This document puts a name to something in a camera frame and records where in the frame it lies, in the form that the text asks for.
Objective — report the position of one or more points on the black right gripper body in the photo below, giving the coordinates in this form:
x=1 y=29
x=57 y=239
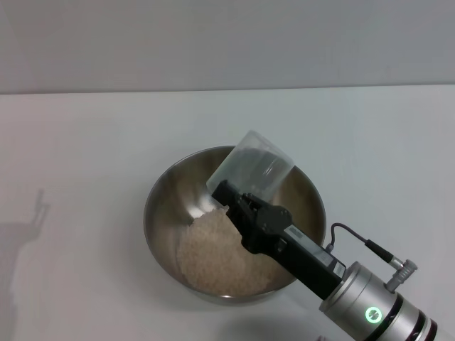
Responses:
x=284 y=245

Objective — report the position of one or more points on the clear plastic measuring cup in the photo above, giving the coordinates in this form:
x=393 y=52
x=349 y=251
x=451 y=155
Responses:
x=249 y=142

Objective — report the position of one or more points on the white rice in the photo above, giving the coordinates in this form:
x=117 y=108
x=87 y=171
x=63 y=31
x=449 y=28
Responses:
x=213 y=255

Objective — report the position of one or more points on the stainless steel mixing bowl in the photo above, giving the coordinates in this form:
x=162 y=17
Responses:
x=170 y=199

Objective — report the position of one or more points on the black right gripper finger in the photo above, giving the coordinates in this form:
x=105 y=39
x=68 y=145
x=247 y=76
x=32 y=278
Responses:
x=253 y=204
x=227 y=195

